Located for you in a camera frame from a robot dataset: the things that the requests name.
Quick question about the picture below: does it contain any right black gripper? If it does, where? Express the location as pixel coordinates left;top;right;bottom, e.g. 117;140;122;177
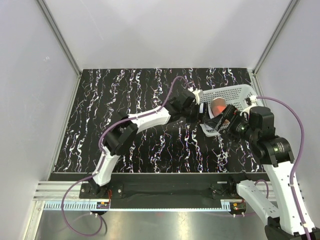
205;104;258;144

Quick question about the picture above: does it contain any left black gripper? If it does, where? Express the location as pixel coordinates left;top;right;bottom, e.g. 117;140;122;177
180;102;209;125

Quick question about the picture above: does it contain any orange brown towel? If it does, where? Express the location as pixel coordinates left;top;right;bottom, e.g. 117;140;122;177
210;97;227;117

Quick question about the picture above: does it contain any white plastic basket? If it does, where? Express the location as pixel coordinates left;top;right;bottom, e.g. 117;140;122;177
198;84;258;138

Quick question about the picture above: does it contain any white towel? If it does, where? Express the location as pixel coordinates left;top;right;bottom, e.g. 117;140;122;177
208;108;215;119

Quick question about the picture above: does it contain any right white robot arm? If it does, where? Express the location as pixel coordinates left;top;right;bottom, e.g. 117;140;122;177
205;105;320;240

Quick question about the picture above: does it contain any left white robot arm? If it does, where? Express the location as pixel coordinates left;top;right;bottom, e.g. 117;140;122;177
88;88;203;198

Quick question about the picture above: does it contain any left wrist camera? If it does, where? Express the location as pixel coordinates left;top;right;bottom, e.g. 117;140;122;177
188;87;203;105

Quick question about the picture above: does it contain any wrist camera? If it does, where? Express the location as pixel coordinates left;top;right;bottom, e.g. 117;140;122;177
240;95;258;117
188;87;203;105

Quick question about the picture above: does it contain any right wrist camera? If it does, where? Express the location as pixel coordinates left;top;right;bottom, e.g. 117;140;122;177
240;95;258;117

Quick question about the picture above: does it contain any white cable duct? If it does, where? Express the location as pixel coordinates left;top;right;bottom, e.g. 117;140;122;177
44;200;231;212

